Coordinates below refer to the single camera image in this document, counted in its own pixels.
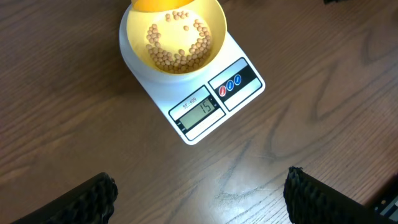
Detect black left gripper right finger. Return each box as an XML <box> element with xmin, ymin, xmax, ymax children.
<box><xmin>283</xmin><ymin>166</ymin><xmax>394</xmax><ymax>224</ymax></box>

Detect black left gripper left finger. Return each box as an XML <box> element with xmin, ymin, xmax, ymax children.
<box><xmin>15</xmin><ymin>172</ymin><xmax>118</xmax><ymax>224</ymax></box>

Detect yellow plastic measuring scoop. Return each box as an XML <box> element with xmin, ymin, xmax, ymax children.
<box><xmin>131</xmin><ymin>0</ymin><xmax>193</xmax><ymax>12</ymax></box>

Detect white digital kitchen scale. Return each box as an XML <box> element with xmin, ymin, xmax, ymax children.
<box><xmin>119</xmin><ymin>6</ymin><xmax>266</xmax><ymax>145</ymax></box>

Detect soybeans in bowl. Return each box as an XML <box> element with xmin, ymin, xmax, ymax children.
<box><xmin>146</xmin><ymin>11</ymin><xmax>213</xmax><ymax>74</ymax></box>

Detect pale yellow plastic bowl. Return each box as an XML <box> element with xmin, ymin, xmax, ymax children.
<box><xmin>126</xmin><ymin>0</ymin><xmax>227</xmax><ymax>75</ymax></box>

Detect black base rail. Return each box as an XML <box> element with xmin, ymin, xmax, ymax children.
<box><xmin>366</xmin><ymin>174</ymin><xmax>397</xmax><ymax>224</ymax></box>

